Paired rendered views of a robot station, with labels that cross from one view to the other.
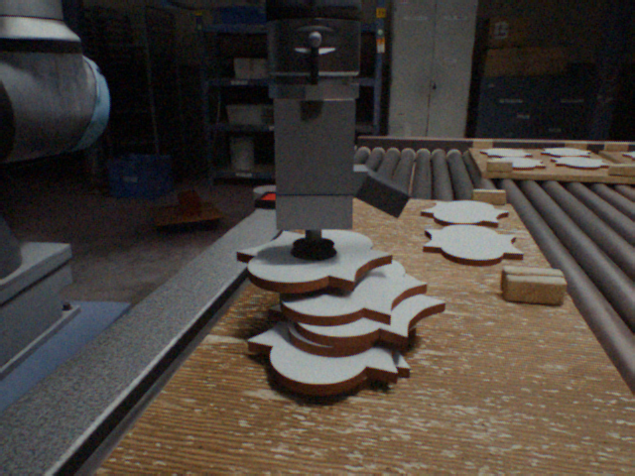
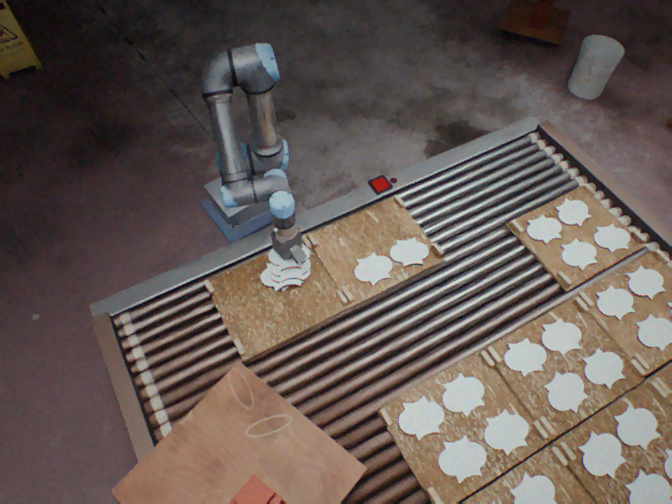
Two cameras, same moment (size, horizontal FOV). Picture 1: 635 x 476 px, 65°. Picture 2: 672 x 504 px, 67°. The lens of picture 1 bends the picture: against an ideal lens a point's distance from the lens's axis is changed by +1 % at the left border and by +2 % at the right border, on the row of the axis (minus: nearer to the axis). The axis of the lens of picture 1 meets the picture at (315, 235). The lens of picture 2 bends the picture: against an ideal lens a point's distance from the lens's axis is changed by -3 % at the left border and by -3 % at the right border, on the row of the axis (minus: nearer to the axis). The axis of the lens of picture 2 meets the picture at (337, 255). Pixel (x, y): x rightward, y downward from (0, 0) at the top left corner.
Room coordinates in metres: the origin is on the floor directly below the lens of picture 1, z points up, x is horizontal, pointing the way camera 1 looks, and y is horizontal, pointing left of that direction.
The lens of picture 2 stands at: (-0.13, -0.90, 2.56)
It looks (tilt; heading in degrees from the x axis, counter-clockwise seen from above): 56 degrees down; 49
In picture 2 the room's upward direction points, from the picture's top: straight up
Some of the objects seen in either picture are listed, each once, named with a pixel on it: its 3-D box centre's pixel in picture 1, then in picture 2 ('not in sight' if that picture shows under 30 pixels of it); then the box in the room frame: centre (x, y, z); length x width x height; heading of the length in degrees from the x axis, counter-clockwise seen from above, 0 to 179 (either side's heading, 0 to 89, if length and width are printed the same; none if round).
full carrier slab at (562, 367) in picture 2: not in sight; (564, 362); (0.86, -0.90, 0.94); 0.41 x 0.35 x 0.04; 167
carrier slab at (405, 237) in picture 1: (409, 236); (374, 248); (0.71, -0.15, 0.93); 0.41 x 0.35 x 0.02; 168
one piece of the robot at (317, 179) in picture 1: (339, 152); (290, 243); (0.42, -0.02, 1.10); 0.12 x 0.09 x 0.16; 91
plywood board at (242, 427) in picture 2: not in sight; (239, 481); (-0.16, -0.51, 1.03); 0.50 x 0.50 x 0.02; 9
